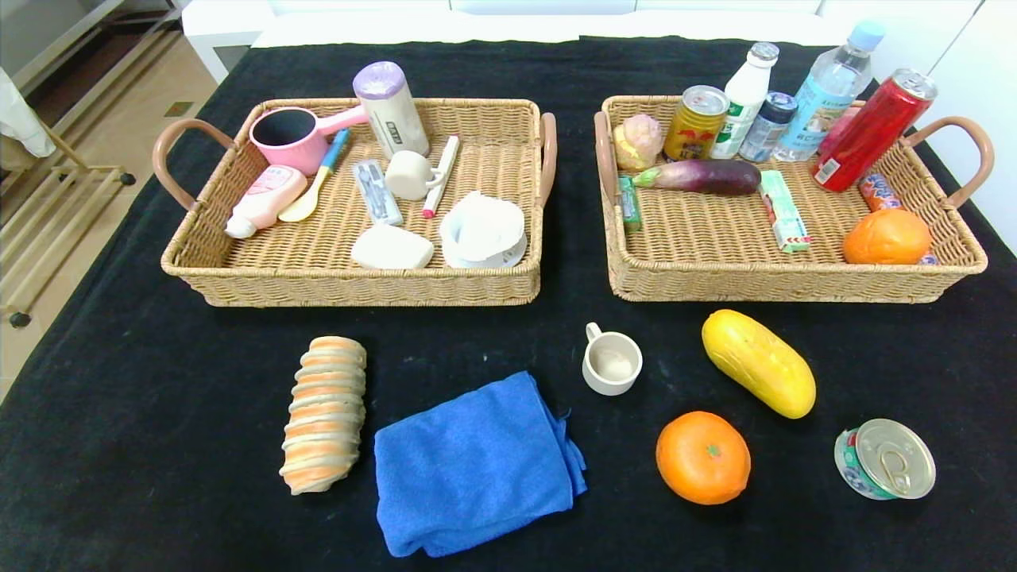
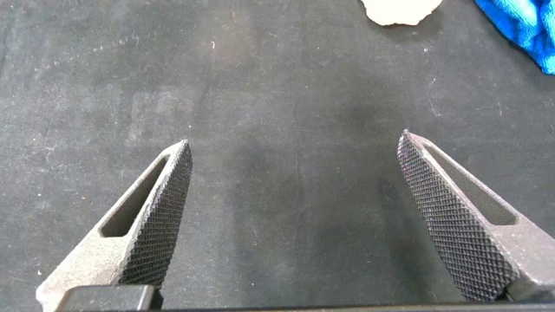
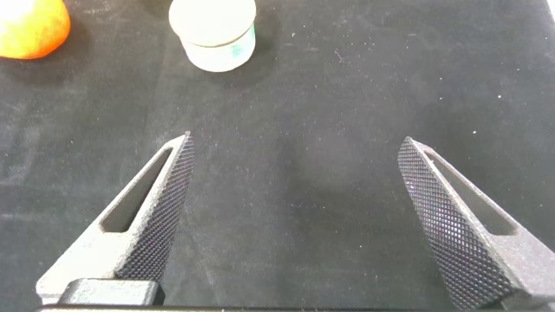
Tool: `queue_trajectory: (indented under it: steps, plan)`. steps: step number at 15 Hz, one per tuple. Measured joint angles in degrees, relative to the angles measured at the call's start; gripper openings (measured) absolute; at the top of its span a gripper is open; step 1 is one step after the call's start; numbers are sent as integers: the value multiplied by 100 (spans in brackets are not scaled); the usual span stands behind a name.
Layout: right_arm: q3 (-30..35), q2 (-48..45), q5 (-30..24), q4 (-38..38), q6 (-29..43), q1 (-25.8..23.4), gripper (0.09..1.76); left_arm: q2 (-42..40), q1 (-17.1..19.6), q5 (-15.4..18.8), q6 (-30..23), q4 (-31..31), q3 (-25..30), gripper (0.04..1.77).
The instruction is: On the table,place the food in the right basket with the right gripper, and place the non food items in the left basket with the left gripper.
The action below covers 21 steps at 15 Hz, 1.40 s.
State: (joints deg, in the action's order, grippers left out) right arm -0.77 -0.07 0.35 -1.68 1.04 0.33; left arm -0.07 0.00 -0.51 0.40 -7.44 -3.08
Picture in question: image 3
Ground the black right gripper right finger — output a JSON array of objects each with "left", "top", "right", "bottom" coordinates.
[{"left": 397, "top": 136, "right": 555, "bottom": 311}]

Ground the round orange fruit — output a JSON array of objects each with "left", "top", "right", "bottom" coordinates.
[{"left": 0, "top": 0, "right": 72, "bottom": 61}]

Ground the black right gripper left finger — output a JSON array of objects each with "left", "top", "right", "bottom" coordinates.
[{"left": 36, "top": 131, "right": 196, "bottom": 305}]

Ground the white tin can gold lid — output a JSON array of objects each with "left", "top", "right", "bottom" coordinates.
[{"left": 167, "top": 0, "right": 258, "bottom": 74}]

